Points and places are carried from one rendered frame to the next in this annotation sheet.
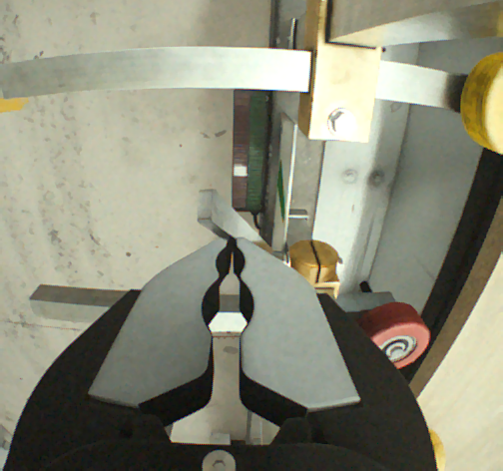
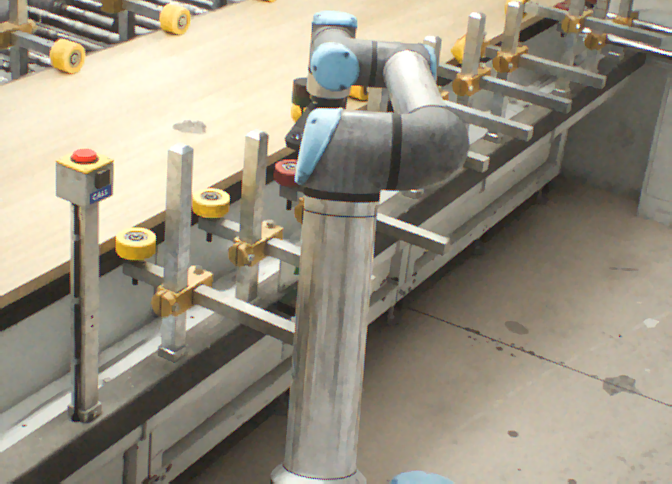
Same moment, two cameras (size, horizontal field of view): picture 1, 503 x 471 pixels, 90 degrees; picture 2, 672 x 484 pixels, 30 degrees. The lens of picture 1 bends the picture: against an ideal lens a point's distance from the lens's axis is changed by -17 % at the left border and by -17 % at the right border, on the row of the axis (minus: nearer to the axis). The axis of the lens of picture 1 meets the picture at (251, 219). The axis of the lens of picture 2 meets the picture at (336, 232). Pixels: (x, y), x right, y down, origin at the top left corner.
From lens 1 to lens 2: 2.55 m
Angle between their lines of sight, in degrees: 38
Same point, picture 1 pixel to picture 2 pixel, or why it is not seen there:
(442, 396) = (278, 136)
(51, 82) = not seen: hidden behind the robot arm
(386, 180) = (231, 275)
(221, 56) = (294, 251)
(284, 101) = (273, 295)
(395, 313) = (284, 179)
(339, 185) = not seen: hidden behind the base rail
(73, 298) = (420, 238)
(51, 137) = not seen: outside the picture
